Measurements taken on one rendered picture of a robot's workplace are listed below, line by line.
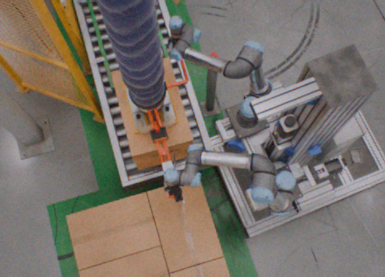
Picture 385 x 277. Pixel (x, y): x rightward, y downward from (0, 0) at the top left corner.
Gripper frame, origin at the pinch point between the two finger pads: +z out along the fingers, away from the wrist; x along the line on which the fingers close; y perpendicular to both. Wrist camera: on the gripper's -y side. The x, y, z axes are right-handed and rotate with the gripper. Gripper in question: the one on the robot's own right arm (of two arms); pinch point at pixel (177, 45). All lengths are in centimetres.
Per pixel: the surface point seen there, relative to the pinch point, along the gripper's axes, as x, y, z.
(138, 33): -24, 41, -103
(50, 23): -68, -10, -45
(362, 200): 122, 118, 122
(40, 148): -126, 3, 119
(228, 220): 10, 104, 121
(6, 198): -161, 38, 120
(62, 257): -127, 97, 120
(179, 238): -31, 112, 67
